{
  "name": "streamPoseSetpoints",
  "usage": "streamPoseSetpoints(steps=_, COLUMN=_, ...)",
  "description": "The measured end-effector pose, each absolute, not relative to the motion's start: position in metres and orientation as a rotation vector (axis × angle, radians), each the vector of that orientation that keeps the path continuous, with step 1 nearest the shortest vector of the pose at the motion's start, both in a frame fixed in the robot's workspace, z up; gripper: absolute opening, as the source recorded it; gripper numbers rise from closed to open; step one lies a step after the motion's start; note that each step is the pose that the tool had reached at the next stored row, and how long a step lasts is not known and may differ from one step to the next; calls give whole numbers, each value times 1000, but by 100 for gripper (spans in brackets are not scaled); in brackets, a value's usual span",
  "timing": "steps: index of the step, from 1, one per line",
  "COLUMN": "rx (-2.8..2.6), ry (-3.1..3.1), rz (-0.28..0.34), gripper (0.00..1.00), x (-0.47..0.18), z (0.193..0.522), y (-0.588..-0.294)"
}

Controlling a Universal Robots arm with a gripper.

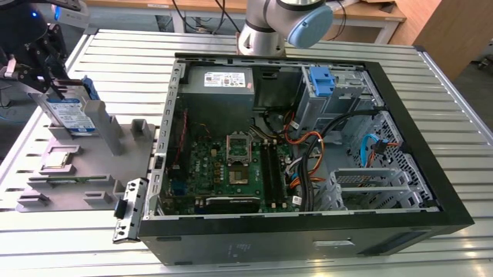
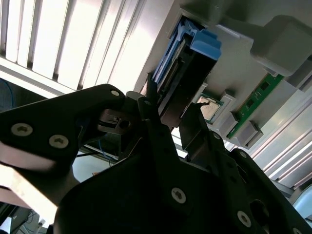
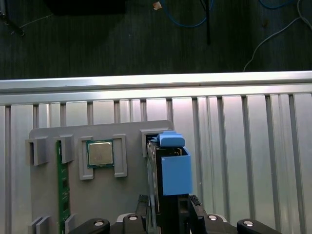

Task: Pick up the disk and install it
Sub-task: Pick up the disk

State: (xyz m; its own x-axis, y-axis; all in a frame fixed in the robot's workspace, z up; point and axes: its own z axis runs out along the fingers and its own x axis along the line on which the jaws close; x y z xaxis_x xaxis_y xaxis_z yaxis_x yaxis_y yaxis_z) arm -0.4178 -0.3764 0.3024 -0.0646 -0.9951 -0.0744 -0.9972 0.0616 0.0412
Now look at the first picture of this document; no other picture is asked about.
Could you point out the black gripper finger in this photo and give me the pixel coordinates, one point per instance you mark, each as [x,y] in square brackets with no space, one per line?
[35,78]
[54,52]

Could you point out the hard disk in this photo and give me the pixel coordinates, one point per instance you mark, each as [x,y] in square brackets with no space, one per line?
[70,115]

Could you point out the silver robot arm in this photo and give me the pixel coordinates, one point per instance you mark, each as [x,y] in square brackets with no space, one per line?
[263,40]

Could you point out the metal disk bay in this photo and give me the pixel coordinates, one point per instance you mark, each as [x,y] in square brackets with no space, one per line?
[367,176]

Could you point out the silver CPU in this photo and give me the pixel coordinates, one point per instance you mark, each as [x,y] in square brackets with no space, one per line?
[55,160]

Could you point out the long wooden desk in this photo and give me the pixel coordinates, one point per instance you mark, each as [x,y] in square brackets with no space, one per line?
[154,5]

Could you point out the grey parts rack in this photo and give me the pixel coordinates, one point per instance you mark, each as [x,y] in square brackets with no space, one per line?
[97,170]

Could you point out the green RAM stick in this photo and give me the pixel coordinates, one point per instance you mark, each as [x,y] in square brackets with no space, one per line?
[67,181]

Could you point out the grey power supply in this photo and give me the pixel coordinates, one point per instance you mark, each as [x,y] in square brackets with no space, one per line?
[216,106]

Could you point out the metal expansion slot latch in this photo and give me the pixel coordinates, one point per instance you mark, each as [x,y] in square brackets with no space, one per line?
[133,207]

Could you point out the green motherboard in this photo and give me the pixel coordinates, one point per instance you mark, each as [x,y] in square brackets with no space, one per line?
[204,161]

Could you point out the black fan shroud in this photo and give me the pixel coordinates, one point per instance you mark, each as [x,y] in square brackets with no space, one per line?
[277,92]

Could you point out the CPU socket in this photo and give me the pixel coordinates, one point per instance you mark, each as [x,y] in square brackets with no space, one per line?
[238,176]

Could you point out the black graphics card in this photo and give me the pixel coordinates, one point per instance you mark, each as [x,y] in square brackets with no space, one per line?
[232,203]

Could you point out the black RAM slot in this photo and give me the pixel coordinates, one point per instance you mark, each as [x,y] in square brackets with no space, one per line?
[268,173]
[279,173]

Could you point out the blue drive latch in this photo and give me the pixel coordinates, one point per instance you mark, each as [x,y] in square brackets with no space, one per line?
[321,82]

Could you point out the metal optical drive cage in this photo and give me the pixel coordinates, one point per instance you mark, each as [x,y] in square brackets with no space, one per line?
[343,101]

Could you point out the wooden desk with white legs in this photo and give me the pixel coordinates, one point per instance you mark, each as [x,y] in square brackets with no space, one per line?
[369,13]

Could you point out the black PC case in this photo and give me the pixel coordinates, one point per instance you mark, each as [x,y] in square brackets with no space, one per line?
[269,245]

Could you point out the wooden cabinet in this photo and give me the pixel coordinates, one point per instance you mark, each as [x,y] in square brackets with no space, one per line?
[455,34]

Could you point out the silver camera bracket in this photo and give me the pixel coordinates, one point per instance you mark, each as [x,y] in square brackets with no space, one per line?
[9,69]

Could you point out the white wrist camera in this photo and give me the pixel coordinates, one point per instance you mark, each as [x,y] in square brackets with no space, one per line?
[73,18]

